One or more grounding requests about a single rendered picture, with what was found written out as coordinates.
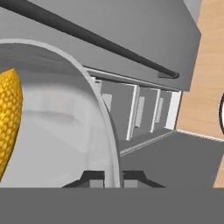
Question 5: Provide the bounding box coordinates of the grey fridge door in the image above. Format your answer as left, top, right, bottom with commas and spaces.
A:
119, 129, 224, 189

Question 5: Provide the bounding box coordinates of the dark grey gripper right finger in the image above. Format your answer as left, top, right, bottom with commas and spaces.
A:
122, 170, 166, 189

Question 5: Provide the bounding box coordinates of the black bar door handle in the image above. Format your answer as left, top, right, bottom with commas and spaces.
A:
0, 0, 180, 80

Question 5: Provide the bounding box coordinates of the black and white round object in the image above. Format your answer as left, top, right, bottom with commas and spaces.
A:
219, 92, 224, 136

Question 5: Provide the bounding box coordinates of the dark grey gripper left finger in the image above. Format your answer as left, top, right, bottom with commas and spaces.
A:
61, 170, 106, 189

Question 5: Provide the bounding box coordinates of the freezer compartment with racks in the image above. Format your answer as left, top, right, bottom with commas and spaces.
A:
82, 66, 184, 158

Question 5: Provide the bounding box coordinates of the yellow corn cob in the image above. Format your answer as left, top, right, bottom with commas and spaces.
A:
0, 67, 24, 180

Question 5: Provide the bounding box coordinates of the clear plastic food container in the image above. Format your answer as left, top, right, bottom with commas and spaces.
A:
0, 38, 123, 189

